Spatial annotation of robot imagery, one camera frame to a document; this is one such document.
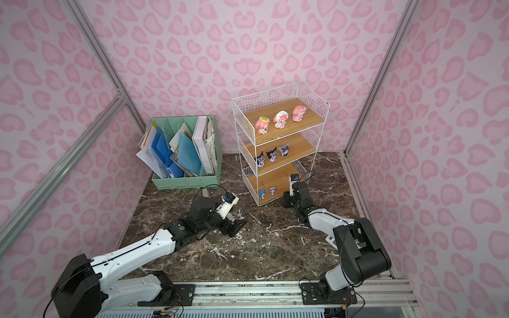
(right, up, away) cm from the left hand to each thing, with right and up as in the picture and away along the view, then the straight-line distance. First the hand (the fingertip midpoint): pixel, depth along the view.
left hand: (240, 212), depth 79 cm
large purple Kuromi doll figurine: (+18, +25, +2) cm, 31 cm away
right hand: (+20, +7, +15) cm, 26 cm away
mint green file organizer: (-40, +39, +26) cm, 62 cm away
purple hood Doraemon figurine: (+14, +7, +19) cm, 25 cm away
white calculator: (+38, -13, +7) cm, 41 cm away
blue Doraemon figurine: (+9, +5, +19) cm, 21 cm away
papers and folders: (-25, +25, +17) cm, 39 cm away
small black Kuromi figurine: (+8, +21, -1) cm, 22 cm away
